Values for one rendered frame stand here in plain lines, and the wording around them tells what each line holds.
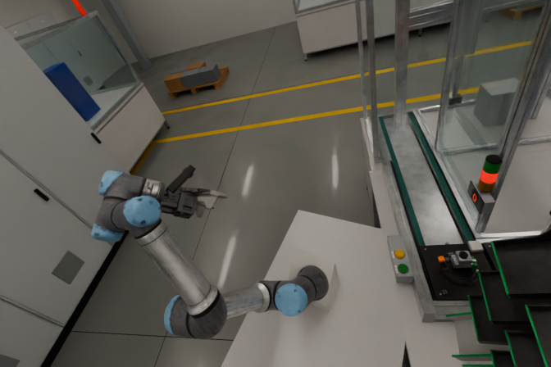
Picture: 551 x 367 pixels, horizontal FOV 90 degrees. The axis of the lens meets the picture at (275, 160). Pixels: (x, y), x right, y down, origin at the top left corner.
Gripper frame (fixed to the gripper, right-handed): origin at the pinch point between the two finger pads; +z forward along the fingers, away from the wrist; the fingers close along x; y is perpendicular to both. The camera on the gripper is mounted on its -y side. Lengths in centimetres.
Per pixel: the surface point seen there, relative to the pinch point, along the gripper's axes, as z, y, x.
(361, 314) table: 77, 32, -17
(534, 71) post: 61, -32, 72
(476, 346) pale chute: 87, 38, 24
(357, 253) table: 84, 3, -24
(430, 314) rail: 89, 30, 8
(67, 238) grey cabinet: -72, -12, -235
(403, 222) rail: 97, -12, -3
